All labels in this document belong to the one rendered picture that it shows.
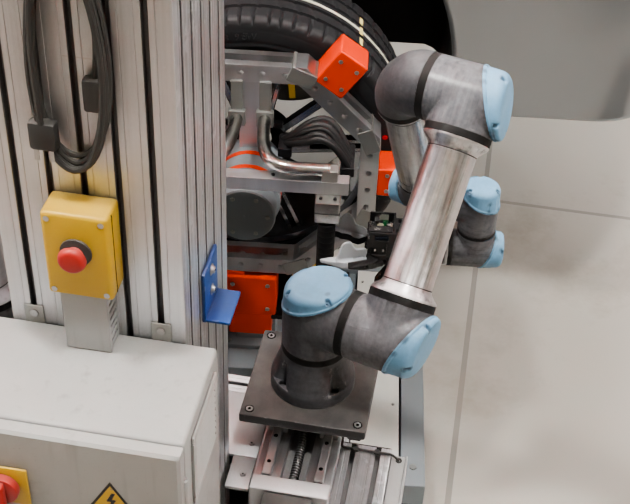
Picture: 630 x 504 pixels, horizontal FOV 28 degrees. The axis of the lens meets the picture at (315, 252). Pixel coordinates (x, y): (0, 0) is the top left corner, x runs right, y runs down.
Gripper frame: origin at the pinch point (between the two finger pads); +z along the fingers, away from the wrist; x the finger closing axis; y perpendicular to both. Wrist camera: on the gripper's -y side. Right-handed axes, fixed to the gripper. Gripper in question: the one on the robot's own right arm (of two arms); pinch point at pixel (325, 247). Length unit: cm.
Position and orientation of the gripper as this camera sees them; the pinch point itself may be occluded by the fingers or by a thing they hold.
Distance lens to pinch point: 252.8
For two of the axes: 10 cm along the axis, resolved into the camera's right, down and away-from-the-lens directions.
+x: -0.5, 6.3, -7.8
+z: -10.0, -0.6, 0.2
